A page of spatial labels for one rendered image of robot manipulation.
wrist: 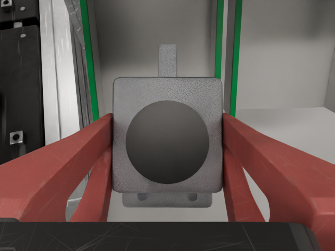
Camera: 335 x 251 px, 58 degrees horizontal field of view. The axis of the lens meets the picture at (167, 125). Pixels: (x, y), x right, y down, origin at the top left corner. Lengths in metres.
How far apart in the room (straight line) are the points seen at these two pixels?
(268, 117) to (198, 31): 0.25
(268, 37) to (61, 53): 0.29
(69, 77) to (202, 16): 0.21
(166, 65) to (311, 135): 0.42
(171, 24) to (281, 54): 0.14
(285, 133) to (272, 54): 0.19
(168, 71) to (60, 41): 0.36
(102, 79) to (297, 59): 0.23
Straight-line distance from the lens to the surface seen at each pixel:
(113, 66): 0.35
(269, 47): 0.38
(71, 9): 0.38
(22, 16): 0.54
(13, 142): 0.41
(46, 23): 0.53
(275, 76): 0.39
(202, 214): 0.47
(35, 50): 0.49
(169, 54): 0.16
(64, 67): 0.47
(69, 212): 0.39
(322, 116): 0.58
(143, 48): 0.34
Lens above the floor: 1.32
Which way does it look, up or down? 66 degrees down
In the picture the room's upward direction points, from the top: straight up
